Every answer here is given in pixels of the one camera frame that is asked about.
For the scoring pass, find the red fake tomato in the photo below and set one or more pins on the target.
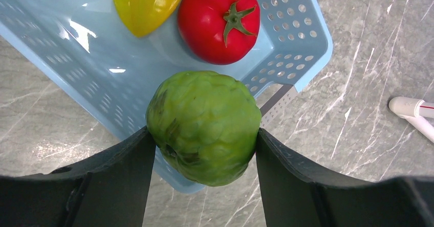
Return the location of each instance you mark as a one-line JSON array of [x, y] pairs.
[[219, 32]]

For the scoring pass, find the white PVC pipe frame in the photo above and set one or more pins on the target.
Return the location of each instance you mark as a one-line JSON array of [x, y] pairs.
[[414, 111]]

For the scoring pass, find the light blue plastic basket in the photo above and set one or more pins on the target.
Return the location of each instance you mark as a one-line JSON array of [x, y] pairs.
[[83, 46]]

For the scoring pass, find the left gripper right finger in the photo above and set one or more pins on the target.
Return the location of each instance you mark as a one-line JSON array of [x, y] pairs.
[[297, 191]]

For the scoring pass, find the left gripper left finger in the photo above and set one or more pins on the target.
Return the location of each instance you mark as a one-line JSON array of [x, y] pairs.
[[109, 188]]

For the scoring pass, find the yellow fake fruit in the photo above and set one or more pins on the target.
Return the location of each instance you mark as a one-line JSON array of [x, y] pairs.
[[141, 17]]

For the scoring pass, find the green fake fruit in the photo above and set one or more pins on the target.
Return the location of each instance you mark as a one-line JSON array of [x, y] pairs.
[[205, 125]]

